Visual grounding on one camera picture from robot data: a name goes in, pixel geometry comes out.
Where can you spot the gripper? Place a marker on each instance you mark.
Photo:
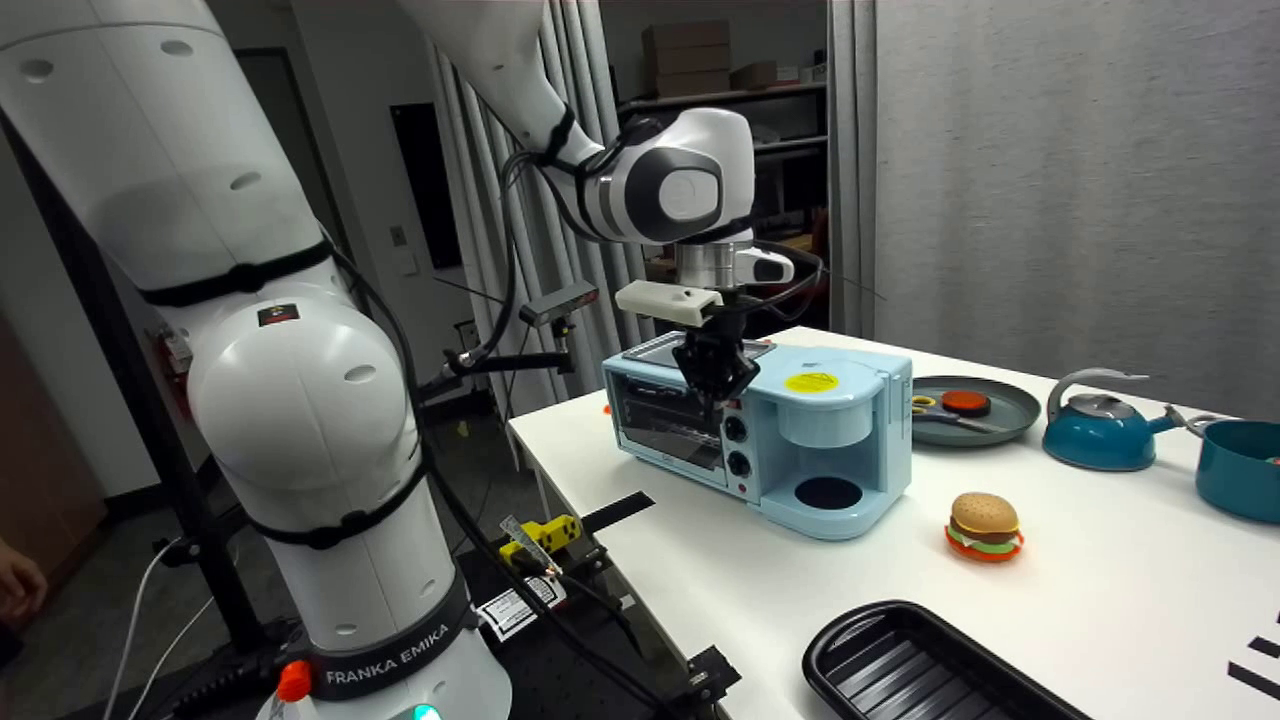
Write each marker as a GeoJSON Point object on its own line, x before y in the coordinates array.
{"type": "Point", "coordinates": [714, 340]}

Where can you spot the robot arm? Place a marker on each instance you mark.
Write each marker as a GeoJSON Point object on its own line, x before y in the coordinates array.
{"type": "Point", "coordinates": [280, 400]}

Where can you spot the black appliance knob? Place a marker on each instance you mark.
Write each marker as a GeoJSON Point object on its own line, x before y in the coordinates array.
{"type": "Point", "coordinates": [735, 428]}
{"type": "Point", "coordinates": [739, 463]}

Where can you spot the light blue toy breakfast appliance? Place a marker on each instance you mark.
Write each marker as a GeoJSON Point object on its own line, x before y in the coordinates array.
{"type": "Point", "coordinates": [850, 440]}

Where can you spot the toy oven door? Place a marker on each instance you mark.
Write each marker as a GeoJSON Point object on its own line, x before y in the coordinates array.
{"type": "Point", "coordinates": [665, 425]}

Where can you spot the yellow clamp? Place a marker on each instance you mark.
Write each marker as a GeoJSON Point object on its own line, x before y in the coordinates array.
{"type": "Point", "coordinates": [545, 537]}

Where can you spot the storage shelf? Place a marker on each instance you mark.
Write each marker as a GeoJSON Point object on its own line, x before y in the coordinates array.
{"type": "Point", "coordinates": [775, 150]}

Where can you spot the orange round disc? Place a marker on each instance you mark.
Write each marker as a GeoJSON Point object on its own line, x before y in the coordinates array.
{"type": "Point", "coordinates": [965, 403]}

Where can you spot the grey curtain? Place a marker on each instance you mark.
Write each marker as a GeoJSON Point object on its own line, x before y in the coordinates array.
{"type": "Point", "coordinates": [852, 170]}

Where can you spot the grey plate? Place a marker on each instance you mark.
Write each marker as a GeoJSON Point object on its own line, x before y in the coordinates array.
{"type": "Point", "coordinates": [1010, 405]}

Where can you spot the black table clamp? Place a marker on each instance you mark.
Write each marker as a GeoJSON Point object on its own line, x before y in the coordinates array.
{"type": "Point", "coordinates": [712, 675]}

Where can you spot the toy burger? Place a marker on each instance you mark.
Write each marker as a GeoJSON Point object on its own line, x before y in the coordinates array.
{"type": "Point", "coordinates": [984, 525]}

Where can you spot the white label tag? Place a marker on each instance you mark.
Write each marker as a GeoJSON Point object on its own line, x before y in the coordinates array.
{"type": "Point", "coordinates": [515, 608]}

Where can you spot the stack of cardboard boxes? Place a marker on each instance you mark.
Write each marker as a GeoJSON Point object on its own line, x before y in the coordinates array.
{"type": "Point", "coordinates": [686, 60]}

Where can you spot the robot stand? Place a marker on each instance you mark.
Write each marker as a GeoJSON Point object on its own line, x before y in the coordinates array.
{"type": "Point", "coordinates": [560, 670]}

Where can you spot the black ribbed tray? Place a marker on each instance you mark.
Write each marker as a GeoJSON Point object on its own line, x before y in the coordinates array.
{"type": "Point", "coordinates": [900, 665]}

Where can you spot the blue toy kettle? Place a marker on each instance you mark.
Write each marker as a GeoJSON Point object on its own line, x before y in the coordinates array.
{"type": "Point", "coordinates": [1095, 440]}

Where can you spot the white bottle with red cap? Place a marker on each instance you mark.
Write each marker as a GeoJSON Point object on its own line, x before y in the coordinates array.
{"type": "Point", "coordinates": [292, 682]}

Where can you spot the blue toy pot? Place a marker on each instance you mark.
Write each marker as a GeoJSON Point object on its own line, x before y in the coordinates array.
{"type": "Point", "coordinates": [1240, 470]}

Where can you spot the black pole stand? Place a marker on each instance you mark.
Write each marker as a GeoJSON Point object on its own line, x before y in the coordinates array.
{"type": "Point", "coordinates": [140, 400]}

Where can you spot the brown wooden cabinet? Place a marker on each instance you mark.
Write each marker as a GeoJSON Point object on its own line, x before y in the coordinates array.
{"type": "Point", "coordinates": [45, 480]}

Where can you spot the person's hand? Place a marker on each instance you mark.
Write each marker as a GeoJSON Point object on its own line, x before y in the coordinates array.
{"type": "Point", "coordinates": [18, 585]}

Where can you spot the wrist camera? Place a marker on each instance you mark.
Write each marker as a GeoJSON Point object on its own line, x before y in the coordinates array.
{"type": "Point", "coordinates": [665, 301]}

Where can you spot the camera on mount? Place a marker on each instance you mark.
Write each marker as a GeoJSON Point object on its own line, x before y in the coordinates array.
{"type": "Point", "coordinates": [558, 303]}

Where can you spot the black wall panel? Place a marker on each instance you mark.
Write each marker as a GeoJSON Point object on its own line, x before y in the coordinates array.
{"type": "Point", "coordinates": [425, 190]}

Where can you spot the wall switch plate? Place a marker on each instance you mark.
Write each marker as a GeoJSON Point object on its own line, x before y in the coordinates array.
{"type": "Point", "coordinates": [399, 236]}

